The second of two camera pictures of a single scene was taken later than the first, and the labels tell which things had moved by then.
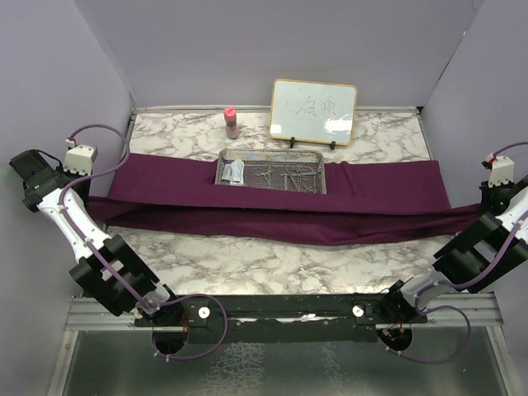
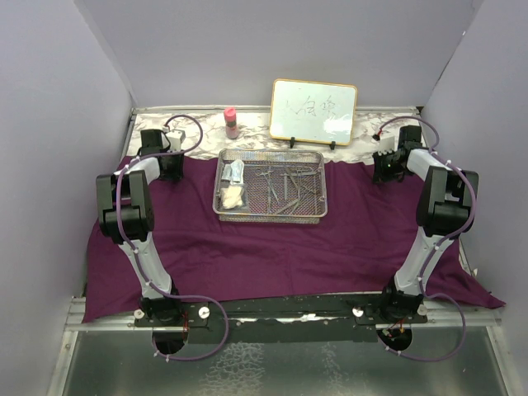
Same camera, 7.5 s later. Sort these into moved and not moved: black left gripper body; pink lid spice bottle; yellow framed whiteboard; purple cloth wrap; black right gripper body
Moved: black right gripper body; black left gripper body; purple cloth wrap
Not moved: yellow framed whiteboard; pink lid spice bottle
